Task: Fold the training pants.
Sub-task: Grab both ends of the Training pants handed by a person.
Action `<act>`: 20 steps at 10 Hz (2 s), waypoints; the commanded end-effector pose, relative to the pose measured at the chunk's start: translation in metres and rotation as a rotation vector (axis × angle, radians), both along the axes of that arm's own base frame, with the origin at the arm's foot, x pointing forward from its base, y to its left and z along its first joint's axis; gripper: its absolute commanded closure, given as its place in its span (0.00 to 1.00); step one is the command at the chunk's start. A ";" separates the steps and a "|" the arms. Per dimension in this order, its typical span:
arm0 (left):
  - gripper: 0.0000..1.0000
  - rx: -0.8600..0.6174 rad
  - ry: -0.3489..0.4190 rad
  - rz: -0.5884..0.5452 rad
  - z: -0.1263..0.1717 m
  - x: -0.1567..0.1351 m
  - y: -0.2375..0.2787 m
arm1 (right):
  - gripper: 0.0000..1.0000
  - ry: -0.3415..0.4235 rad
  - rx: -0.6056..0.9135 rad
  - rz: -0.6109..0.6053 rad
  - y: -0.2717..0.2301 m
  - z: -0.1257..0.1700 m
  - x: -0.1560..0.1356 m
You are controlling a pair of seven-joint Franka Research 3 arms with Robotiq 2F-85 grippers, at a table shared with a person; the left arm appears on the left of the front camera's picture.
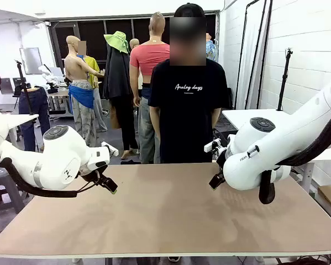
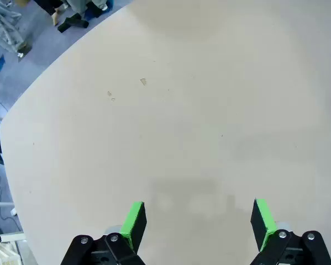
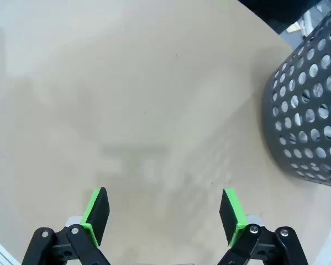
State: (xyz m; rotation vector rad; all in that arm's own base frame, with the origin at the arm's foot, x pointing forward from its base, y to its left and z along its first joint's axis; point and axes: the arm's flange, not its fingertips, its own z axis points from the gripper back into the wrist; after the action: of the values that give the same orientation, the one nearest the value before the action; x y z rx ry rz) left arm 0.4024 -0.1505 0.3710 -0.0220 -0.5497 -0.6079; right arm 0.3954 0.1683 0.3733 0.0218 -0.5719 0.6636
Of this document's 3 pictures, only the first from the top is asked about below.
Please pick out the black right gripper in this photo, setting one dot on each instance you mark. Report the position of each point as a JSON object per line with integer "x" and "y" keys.
{"x": 222, "y": 161}

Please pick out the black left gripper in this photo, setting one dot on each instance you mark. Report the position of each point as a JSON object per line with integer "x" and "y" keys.
{"x": 94, "y": 174}

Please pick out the person's right forearm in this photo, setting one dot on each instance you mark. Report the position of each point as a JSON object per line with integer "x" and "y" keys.
{"x": 155, "y": 121}

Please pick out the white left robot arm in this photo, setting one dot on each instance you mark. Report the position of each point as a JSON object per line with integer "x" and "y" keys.
{"x": 57, "y": 160}

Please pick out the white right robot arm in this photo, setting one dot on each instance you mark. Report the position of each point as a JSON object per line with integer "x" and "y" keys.
{"x": 264, "y": 154}

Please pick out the person's left forearm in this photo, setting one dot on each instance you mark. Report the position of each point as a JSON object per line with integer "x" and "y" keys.
{"x": 217, "y": 118}

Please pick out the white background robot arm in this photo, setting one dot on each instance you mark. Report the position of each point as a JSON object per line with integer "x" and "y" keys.
{"x": 50, "y": 76}

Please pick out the grey wide trousers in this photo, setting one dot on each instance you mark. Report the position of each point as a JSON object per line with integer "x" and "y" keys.
{"x": 147, "y": 132}

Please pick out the person in black T-shirt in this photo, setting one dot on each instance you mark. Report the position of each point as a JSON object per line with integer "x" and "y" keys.
{"x": 187, "y": 110}

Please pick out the blue waist cloth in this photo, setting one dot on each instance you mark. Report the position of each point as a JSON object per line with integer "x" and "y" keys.
{"x": 82, "y": 96}

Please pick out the black coat outfit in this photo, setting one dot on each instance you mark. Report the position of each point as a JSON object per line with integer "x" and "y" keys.
{"x": 116, "y": 77}

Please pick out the person in yellow shirt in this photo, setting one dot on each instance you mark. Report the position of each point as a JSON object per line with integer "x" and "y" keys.
{"x": 92, "y": 69}

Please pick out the black tripod stand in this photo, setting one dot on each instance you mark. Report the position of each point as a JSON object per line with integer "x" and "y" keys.
{"x": 24, "y": 82}
{"x": 284, "y": 77}

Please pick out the bare-chested tan mannequin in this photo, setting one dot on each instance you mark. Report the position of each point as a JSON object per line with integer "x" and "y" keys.
{"x": 72, "y": 63}

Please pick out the blue floral shirt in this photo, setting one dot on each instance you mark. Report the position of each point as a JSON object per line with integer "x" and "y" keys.
{"x": 211, "y": 49}

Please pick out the red crop top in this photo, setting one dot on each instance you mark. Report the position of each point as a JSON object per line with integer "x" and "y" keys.
{"x": 148, "y": 58}

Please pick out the small bald mannequin head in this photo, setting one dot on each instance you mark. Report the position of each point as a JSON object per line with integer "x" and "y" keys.
{"x": 134, "y": 44}

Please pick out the green bucket hat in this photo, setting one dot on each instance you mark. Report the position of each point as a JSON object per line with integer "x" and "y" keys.
{"x": 116, "y": 41}

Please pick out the white backdrop on black stand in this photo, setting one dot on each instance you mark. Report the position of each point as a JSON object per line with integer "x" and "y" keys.
{"x": 255, "y": 41}

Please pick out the grey whiteboard panel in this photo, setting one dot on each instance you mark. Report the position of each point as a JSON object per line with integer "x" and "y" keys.
{"x": 30, "y": 59}

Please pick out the tall tan mannequin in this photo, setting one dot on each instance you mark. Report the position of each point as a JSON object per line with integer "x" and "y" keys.
{"x": 157, "y": 27}

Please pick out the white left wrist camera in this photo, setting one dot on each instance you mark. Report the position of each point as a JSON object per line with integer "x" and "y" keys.
{"x": 110, "y": 149}

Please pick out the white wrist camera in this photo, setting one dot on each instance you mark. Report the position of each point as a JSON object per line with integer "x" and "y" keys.
{"x": 211, "y": 145}
{"x": 110, "y": 149}

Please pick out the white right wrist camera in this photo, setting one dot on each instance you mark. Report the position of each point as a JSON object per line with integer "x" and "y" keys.
{"x": 211, "y": 145}

